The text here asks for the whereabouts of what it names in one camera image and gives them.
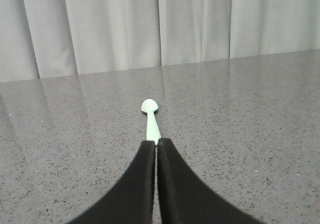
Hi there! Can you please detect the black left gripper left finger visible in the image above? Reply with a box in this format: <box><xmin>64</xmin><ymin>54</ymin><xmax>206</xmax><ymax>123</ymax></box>
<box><xmin>70</xmin><ymin>140</ymin><xmax>156</xmax><ymax>224</ymax></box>

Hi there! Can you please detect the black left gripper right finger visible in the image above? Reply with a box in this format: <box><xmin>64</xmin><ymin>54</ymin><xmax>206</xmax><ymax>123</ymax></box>
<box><xmin>157</xmin><ymin>138</ymin><xmax>260</xmax><ymax>224</ymax></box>

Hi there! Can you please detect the light green plastic spoon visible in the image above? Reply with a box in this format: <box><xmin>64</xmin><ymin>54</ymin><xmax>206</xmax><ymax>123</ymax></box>
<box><xmin>141</xmin><ymin>98</ymin><xmax>161</xmax><ymax>146</ymax></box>

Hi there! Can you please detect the white curtain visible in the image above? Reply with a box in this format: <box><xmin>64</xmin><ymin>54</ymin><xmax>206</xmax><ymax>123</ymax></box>
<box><xmin>0</xmin><ymin>0</ymin><xmax>320</xmax><ymax>82</ymax></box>

